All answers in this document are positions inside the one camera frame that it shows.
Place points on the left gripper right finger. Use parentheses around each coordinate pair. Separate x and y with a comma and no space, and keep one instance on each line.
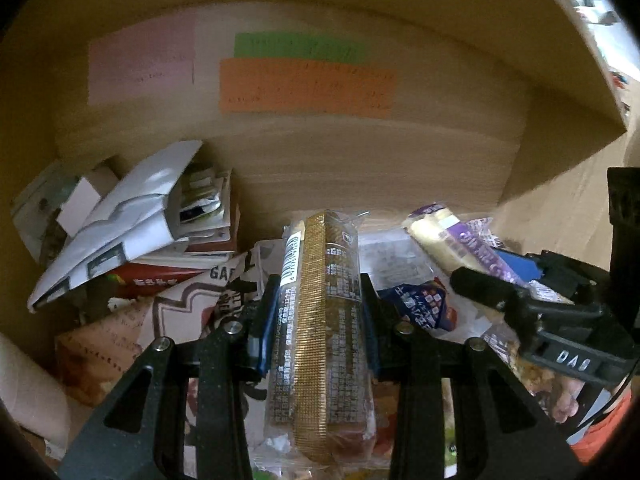
(501,431)

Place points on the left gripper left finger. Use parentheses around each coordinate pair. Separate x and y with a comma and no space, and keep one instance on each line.
(138,431)

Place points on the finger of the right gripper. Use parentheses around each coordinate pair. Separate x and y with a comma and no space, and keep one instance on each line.
(529,267)
(510,300)

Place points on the blue Japanese biscuit packet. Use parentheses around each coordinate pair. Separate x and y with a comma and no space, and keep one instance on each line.
(424,305)

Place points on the purple cream long snack packet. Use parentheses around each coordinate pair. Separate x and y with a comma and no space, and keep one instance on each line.
(451,244)

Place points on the long gold wafer packet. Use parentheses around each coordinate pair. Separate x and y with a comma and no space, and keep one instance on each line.
(320,404)

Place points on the person's right hand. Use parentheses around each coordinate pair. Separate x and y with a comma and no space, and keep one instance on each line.
(563,400)

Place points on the newspaper desk lining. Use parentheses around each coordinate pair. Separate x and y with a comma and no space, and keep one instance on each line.
(191,310)

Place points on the clear plastic storage bin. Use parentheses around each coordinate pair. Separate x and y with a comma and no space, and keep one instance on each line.
(393,258)

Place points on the stack of papers and booklets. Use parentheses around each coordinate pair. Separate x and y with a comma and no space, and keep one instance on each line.
(170,197)

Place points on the green sticky note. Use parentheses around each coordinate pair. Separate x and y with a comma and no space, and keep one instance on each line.
(298,45)

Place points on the orange sticky note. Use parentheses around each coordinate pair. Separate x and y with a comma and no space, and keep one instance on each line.
(294,85)

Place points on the pink sticky note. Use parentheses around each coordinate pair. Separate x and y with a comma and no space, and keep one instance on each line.
(149,57)

